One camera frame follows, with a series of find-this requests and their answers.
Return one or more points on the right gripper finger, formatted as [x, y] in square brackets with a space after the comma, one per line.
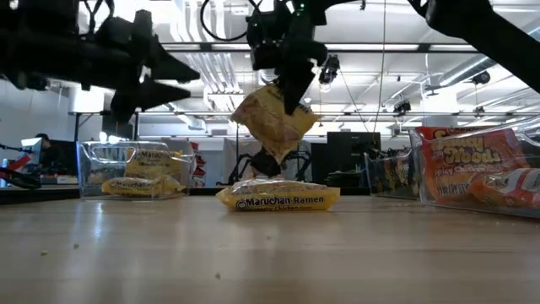
[299, 80]

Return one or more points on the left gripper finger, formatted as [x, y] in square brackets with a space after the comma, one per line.
[169, 67]
[147, 95]

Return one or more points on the black Maruchan noodle pack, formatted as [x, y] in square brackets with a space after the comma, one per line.
[394, 173]

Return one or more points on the red Maruchan noodle pack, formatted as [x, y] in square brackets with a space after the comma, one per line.
[464, 164]
[510, 188]

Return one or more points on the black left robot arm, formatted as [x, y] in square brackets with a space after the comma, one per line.
[42, 50]

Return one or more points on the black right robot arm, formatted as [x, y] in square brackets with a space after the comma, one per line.
[485, 34]

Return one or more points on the black background gantry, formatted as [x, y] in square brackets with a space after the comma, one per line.
[190, 113]

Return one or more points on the black background screen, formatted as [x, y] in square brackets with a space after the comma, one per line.
[352, 152]

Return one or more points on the black background robot arms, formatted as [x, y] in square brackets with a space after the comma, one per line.
[263, 164]

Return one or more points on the clear plastic bin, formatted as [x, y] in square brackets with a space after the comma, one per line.
[417, 181]
[93, 169]
[371, 162]

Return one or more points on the person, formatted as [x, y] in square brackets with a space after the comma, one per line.
[44, 145]

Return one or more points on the bright computer monitor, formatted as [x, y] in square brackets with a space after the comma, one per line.
[30, 147]

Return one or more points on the black ceiling-hung camera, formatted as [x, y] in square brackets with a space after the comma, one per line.
[401, 107]
[481, 78]
[329, 69]

